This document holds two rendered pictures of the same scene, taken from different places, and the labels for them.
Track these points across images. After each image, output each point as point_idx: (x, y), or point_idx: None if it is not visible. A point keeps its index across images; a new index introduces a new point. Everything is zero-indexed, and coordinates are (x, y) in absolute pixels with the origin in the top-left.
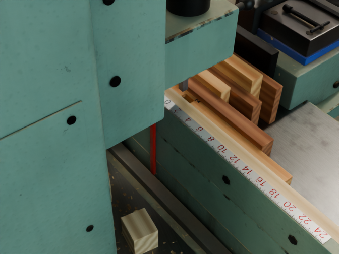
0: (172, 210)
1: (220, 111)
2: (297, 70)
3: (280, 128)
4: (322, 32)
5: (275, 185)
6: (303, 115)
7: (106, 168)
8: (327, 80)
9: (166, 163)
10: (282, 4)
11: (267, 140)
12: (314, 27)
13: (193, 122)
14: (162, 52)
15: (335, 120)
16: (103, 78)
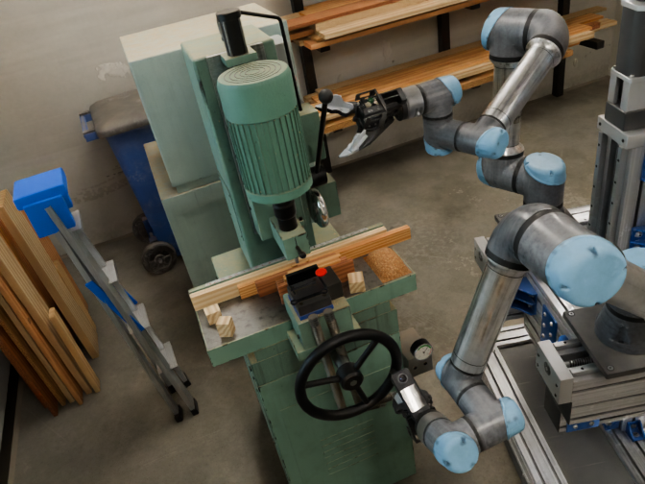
0: None
1: (279, 272)
2: (286, 295)
3: (276, 305)
4: (291, 292)
5: (234, 279)
6: (280, 315)
7: (239, 222)
8: (294, 324)
9: None
10: (320, 283)
11: (256, 282)
12: (291, 286)
13: (274, 261)
14: (254, 214)
15: (272, 326)
16: (249, 204)
